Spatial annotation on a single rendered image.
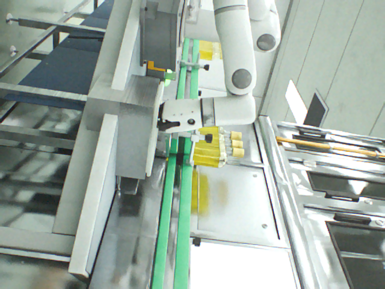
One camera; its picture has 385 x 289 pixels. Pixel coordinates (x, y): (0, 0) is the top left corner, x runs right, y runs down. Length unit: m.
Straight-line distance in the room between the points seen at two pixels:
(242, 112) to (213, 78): 6.63
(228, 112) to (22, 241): 0.55
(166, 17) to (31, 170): 0.76
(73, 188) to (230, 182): 0.73
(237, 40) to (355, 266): 0.88
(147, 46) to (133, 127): 0.33
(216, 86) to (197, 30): 6.45
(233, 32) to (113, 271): 0.60
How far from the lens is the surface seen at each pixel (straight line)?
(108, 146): 0.87
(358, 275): 1.39
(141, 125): 0.91
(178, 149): 1.24
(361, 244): 1.51
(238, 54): 0.87
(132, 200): 1.02
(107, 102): 0.90
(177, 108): 0.94
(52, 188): 1.38
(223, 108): 0.92
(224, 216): 1.30
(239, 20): 0.93
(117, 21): 1.15
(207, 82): 7.57
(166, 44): 1.14
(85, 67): 1.57
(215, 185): 1.42
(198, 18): 1.19
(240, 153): 1.39
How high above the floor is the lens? 0.87
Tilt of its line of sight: 5 degrees up
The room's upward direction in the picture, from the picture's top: 98 degrees clockwise
